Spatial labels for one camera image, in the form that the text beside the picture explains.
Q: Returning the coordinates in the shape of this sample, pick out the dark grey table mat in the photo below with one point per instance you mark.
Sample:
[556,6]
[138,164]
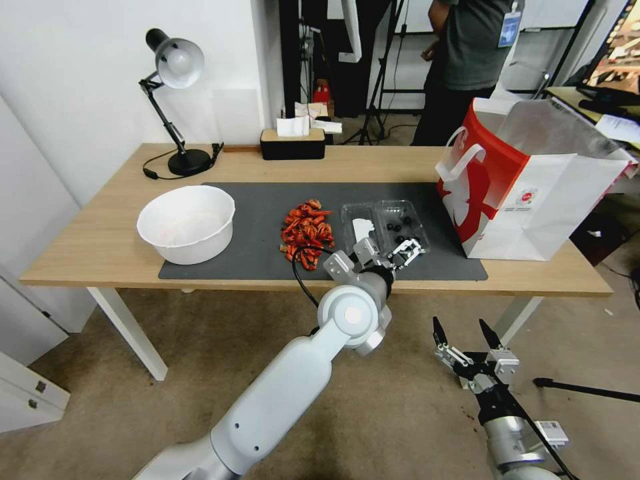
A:
[260,235]

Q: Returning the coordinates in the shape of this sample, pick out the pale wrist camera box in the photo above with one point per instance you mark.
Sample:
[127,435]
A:
[476,384]

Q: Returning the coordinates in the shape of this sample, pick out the wooden table with white legs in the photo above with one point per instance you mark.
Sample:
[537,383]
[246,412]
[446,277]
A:
[100,240]

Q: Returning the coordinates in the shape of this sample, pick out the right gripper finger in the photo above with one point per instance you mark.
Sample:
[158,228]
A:
[490,337]
[439,335]

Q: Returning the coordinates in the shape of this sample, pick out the black tripod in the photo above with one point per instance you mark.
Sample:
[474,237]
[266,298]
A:
[382,65]

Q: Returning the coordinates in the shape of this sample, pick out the blue id badge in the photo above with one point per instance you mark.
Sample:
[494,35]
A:
[510,25]

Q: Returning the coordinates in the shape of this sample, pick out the white papers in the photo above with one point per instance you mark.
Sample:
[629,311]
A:
[312,114]

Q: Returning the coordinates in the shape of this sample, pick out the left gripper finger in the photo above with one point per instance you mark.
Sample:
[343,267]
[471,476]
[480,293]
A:
[366,251]
[407,251]

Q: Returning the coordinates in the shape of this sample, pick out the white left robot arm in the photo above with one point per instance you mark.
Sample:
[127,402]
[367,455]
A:
[280,390]

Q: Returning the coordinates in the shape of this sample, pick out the black tripod leg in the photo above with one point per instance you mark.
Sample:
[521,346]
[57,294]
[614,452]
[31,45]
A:
[585,388]

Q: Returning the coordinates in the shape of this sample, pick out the black tissue box wooden lid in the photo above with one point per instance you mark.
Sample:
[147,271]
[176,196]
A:
[292,147]

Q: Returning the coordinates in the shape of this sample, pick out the pile of red crayfish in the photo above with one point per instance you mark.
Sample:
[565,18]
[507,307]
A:
[306,230]

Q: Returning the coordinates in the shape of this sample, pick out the clear disposable takeout box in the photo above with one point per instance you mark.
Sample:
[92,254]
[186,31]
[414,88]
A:
[400,215]

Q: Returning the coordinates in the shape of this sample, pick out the side desk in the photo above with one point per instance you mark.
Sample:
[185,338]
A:
[575,102]

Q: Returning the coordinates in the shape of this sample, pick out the person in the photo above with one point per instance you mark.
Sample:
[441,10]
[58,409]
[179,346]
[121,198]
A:
[470,55]

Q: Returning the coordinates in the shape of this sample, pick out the white drawer cabinet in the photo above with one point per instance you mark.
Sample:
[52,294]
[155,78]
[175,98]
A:
[25,390]

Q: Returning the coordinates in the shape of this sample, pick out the black and white desk lamp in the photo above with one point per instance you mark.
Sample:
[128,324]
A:
[180,60]

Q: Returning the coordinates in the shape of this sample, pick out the white paper bowl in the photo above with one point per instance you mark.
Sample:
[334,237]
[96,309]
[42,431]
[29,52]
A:
[185,225]

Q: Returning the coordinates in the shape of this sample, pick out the red cardboard box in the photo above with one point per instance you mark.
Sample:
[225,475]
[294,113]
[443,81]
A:
[323,93]

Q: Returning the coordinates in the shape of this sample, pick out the computer monitor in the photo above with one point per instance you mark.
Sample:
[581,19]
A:
[617,55]

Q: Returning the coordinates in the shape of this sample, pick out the white tissue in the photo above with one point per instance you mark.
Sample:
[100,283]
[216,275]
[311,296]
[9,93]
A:
[292,126]

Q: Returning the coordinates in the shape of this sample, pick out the red and white delivery bag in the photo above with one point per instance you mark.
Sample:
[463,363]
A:
[530,200]

